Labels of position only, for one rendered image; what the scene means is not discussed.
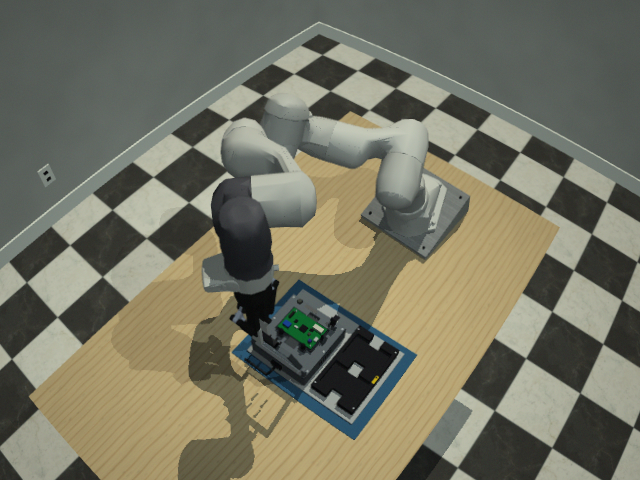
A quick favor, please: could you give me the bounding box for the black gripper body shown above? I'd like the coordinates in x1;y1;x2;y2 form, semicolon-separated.
234;283;272;314

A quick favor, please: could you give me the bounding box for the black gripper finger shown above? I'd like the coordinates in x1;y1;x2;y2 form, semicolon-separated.
229;305;264;344
259;278;279;336

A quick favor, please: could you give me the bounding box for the green circuit board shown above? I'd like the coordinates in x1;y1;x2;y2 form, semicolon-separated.
278;308;327;349

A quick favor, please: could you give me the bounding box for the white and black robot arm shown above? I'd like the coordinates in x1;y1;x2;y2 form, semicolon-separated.
202;93;447;295

